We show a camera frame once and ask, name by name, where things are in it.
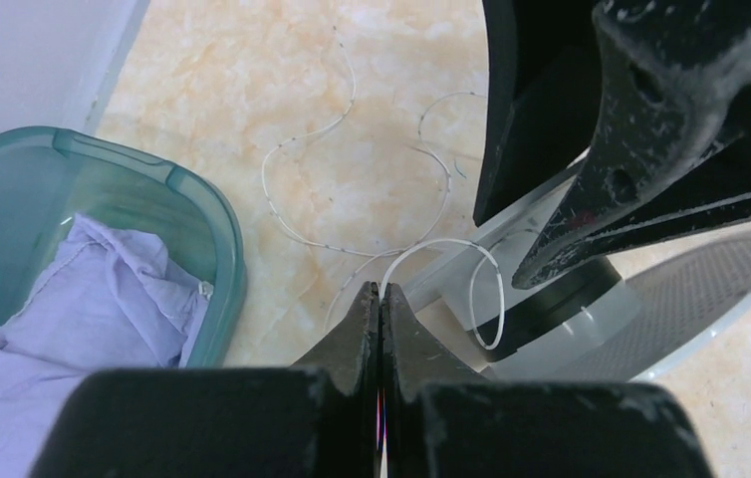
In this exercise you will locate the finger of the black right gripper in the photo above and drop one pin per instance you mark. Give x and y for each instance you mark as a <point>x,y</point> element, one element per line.
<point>671,152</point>
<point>543,96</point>

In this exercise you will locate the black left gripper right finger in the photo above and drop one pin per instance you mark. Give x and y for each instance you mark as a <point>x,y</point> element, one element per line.
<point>443,419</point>

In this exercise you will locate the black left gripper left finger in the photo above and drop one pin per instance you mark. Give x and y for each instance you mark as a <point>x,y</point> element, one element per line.
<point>317,417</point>

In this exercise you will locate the white perforated cable spool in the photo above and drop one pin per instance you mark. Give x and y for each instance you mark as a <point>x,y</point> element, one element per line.
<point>590,323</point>

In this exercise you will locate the lavender cloth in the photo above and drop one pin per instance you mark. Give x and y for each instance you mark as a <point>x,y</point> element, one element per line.
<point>110,298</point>

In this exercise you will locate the teal plastic basin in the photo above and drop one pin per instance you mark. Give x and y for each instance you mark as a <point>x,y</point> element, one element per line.
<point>48,175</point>

